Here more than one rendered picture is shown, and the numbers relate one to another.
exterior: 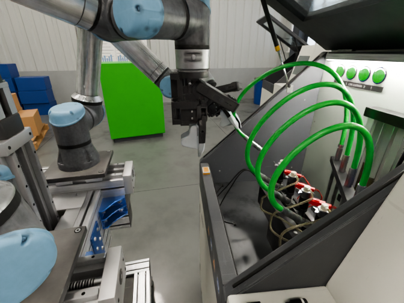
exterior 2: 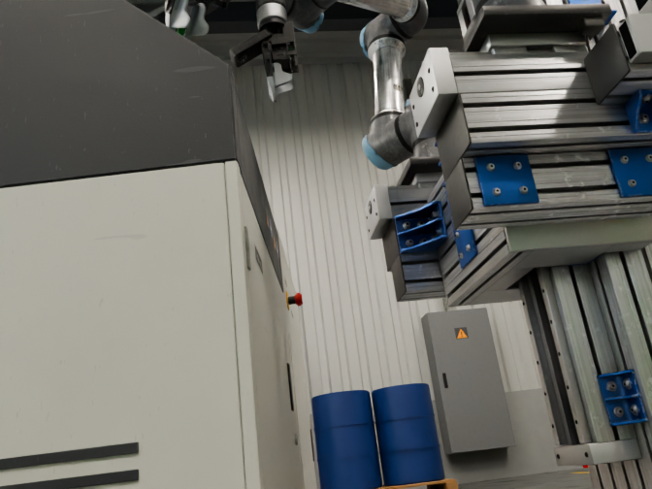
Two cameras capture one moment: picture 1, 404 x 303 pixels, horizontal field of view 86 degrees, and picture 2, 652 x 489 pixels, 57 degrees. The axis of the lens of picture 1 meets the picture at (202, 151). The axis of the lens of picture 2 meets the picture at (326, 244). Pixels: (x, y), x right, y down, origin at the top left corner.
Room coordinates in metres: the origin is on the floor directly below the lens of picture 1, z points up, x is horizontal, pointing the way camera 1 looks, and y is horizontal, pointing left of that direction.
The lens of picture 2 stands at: (1.71, 0.18, 0.38)
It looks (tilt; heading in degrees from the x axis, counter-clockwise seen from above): 20 degrees up; 184
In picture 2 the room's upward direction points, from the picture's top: 7 degrees counter-clockwise
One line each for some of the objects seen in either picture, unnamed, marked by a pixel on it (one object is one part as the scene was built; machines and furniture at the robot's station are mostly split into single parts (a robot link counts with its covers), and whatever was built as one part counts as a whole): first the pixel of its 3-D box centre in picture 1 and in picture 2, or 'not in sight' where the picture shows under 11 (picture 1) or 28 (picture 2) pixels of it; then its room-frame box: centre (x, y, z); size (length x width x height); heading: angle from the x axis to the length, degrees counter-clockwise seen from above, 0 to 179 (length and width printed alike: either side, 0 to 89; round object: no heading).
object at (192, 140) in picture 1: (192, 142); (280, 87); (0.50, 0.02, 1.24); 0.06 x 0.03 x 0.09; 95
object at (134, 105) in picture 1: (133, 99); not in sight; (4.07, 1.29, 0.65); 0.95 x 0.86 x 1.30; 111
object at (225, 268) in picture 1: (212, 218); (252, 210); (0.64, -0.04, 0.87); 0.62 x 0.04 x 0.16; 5
